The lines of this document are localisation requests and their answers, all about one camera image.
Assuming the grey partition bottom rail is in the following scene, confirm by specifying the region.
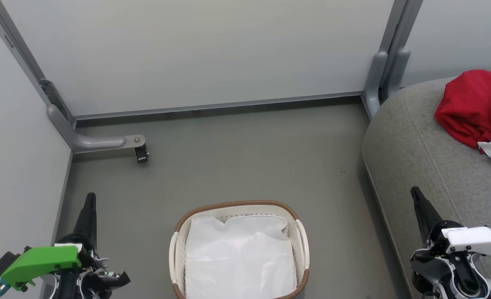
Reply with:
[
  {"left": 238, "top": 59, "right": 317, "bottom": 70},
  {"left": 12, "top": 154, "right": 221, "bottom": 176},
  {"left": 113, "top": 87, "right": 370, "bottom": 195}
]
[{"left": 72, "top": 91, "right": 364, "bottom": 122}]

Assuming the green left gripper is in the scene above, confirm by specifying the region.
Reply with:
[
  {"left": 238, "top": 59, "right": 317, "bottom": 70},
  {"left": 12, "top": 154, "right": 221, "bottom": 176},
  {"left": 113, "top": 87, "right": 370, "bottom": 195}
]
[{"left": 0, "top": 192, "right": 98, "bottom": 289}]

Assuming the grey plain partition post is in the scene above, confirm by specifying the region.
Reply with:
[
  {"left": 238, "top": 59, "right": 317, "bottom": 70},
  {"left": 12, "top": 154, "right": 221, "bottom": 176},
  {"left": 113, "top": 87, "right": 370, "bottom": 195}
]
[{"left": 378, "top": 0, "right": 424, "bottom": 98}]

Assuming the grey fabric sofa seat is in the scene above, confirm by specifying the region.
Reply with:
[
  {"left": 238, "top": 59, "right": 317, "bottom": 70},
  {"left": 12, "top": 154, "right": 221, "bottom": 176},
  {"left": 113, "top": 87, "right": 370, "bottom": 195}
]
[{"left": 362, "top": 77, "right": 491, "bottom": 299}]

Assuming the grey partition post with hinge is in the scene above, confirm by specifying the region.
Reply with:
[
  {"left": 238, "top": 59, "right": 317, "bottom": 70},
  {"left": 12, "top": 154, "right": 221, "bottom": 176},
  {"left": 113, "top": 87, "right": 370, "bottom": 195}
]
[{"left": 0, "top": 0, "right": 76, "bottom": 129}]

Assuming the grey partition foot with plate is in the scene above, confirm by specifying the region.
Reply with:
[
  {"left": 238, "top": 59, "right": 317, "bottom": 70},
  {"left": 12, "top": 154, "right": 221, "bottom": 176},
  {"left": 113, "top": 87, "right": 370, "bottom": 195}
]
[{"left": 47, "top": 104, "right": 146, "bottom": 154}]

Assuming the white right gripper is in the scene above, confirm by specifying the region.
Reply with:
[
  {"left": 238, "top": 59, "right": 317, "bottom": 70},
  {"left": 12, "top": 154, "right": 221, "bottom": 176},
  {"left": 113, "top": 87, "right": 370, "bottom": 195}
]
[{"left": 410, "top": 186, "right": 491, "bottom": 258}]

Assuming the red garment with white lettering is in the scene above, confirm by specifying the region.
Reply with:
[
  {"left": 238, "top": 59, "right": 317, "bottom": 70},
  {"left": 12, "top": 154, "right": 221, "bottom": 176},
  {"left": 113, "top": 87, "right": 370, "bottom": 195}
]
[{"left": 435, "top": 69, "right": 491, "bottom": 149}]

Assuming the white laundry basket brown rim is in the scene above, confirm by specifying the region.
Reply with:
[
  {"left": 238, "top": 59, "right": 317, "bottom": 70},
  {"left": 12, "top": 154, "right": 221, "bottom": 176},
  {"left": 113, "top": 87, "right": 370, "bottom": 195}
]
[{"left": 169, "top": 200, "right": 310, "bottom": 299}]

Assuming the white thin cloth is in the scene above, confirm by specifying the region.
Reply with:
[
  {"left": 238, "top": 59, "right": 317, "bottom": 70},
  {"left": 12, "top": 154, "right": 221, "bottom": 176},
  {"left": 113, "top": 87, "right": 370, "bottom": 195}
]
[{"left": 184, "top": 214, "right": 298, "bottom": 299}]

